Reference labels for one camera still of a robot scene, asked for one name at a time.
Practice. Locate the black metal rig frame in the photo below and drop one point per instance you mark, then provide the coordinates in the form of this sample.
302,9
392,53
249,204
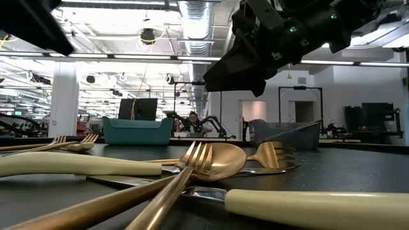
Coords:
198,83
300,87

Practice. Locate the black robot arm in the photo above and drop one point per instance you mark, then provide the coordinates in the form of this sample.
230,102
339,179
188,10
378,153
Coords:
217,123
177,119

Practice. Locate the black monitor on stand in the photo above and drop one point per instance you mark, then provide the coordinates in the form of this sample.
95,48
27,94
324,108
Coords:
377,111

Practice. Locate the dark grey plastic bin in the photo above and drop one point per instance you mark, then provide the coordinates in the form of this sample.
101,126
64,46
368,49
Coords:
297,142

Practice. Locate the red cart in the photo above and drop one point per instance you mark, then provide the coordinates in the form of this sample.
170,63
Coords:
82,127

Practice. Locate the black ceiling dome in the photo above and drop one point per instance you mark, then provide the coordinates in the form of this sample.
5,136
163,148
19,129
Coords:
147,35

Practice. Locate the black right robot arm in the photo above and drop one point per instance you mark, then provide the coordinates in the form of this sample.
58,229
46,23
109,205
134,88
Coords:
358,16

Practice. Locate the teal plastic bin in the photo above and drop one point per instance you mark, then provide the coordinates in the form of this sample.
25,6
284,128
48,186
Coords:
137,134

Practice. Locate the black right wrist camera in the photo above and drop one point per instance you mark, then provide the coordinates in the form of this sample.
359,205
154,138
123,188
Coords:
255,16

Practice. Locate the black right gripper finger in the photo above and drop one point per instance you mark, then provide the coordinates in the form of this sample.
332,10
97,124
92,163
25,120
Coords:
236,73

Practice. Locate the black table mat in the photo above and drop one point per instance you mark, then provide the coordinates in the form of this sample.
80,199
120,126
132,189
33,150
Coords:
351,166

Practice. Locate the long ceiling light strip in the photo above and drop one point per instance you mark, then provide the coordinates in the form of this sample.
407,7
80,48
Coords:
335,62
143,57

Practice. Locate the person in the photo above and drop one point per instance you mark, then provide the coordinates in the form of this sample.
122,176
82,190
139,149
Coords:
194,117
245,127

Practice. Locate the white pillar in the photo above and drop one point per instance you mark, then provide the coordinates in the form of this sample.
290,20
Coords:
64,102

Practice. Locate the silver ventilation duct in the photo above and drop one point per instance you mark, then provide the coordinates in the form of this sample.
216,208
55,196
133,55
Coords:
195,25

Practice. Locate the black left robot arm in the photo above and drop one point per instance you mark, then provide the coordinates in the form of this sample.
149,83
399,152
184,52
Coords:
32,22

